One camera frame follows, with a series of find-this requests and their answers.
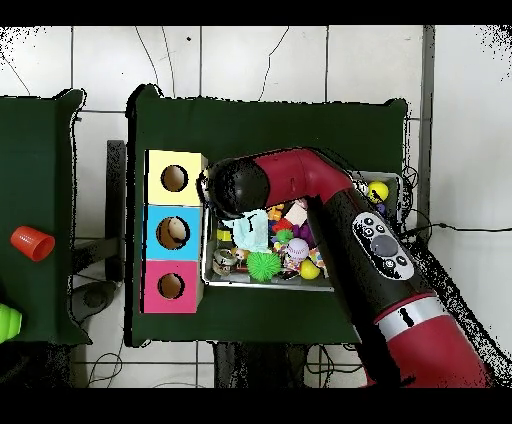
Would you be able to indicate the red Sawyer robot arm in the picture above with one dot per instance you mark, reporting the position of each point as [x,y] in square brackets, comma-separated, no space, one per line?
[300,176]

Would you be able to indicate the wooden box with three holes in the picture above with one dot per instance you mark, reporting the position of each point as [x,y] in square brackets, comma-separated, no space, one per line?
[188,192]

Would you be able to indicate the light blue muslin cloth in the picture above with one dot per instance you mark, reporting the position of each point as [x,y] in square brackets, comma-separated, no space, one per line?
[250,234]

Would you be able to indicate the white toy baseball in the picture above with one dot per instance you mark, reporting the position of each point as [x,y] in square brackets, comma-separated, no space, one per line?
[298,250]

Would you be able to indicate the orange plastic cup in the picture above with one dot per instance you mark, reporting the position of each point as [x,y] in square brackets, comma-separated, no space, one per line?
[32,243]

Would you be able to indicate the yellow ball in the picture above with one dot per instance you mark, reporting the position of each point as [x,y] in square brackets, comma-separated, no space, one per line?
[380,188]

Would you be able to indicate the plain wooden cube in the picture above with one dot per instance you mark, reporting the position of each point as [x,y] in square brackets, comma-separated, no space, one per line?
[296,215]

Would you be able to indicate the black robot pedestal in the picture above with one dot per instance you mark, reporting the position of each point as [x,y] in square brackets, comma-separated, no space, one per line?
[260,364]

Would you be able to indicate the shallow mesh bin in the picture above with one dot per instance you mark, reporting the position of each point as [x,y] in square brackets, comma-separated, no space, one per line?
[240,283]

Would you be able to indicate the dark green tablecloth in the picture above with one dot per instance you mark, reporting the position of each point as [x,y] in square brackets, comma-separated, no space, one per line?
[40,300]
[260,132]

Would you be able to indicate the large green spiky ball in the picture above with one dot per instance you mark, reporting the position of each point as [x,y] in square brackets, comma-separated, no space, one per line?
[264,266]

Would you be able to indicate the crushed metal can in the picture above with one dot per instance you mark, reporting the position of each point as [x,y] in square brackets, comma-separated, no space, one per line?
[224,260]

